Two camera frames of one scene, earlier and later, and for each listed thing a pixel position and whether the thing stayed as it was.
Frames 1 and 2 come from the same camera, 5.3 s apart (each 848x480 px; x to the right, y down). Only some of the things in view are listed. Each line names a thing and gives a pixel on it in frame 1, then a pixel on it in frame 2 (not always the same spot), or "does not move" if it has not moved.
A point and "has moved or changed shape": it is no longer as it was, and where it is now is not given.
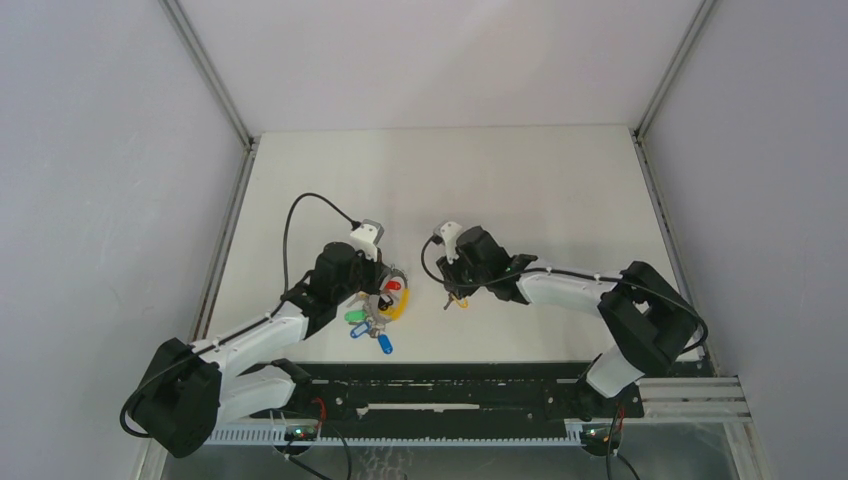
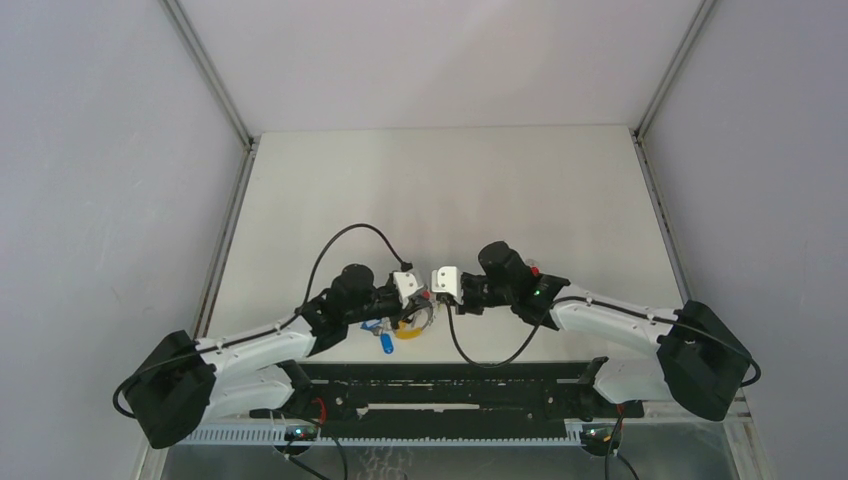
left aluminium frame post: [200, 62] does not move
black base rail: [452, 396] does not move
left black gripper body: [368, 275] -> [401, 313]
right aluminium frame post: [663, 90] does not move
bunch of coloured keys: [380, 307] has moved or changed shape
